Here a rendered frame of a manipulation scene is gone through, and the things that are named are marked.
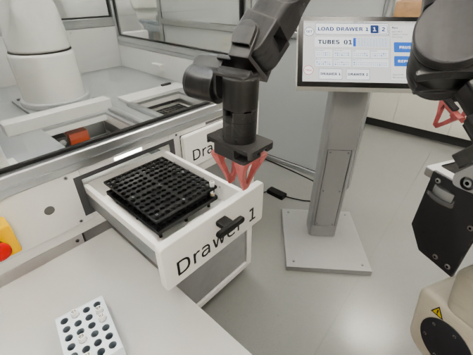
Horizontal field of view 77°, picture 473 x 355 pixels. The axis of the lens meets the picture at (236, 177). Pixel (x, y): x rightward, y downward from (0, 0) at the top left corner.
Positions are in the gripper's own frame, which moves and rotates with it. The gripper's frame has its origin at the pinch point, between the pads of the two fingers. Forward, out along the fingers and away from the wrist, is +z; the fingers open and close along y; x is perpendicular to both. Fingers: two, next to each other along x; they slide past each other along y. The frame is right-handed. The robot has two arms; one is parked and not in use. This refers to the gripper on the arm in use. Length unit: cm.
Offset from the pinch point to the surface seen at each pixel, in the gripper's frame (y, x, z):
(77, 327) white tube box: 9.9, 31.3, 20.4
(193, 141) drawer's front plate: 34.3, -18.3, 9.6
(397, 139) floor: 30, -279, 97
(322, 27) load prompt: 35, -92, -17
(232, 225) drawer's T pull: -1.0, 2.5, 8.5
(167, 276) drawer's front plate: 2.5, 16.5, 14.0
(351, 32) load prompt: 25, -98, -15
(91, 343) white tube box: 5.3, 31.0, 20.3
